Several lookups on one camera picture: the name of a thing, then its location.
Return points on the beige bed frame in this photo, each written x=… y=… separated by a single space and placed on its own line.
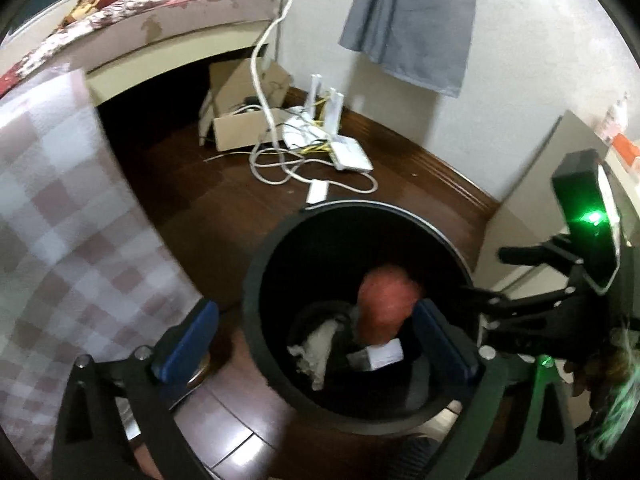
x=200 y=25

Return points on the white router with antennas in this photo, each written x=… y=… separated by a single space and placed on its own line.
x=325 y=110

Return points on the person's right hand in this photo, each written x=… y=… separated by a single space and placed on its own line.
x=580 y=375

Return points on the white power strip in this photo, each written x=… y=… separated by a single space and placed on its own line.
x=317 y=192

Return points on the white bottle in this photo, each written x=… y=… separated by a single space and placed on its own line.
x=616 y=120

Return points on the red round object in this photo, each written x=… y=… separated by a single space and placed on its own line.
x=387 y=300

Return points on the black power adapter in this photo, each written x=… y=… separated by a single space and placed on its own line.
x=252 y=100

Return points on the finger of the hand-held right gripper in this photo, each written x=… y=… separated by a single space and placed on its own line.
x=520 y=305
x=530 y=254

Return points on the hanging grey cloth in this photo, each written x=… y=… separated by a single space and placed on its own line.
x=415 y=20

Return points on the orange box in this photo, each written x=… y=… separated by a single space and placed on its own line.
x=629 y=152

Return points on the black round trash bin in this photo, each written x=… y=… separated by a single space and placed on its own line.
x=310 y=250

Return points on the checked blanket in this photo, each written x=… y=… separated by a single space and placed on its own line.
x=70 y=220

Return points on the dark ribbed slipper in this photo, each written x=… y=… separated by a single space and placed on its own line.
x=415 y=460

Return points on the flat white modem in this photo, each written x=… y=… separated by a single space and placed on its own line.
x=352 y=155

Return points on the small white box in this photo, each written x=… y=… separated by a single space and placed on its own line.
x=377 y=355

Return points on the crumpled white tissue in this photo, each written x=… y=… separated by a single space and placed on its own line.
x=317 y=350

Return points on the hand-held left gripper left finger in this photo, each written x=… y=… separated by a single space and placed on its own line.
x=192 y=340

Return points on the open cardboard box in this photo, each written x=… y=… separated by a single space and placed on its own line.
x=240 y=127

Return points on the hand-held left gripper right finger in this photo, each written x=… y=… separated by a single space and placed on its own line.
x=440 y=340

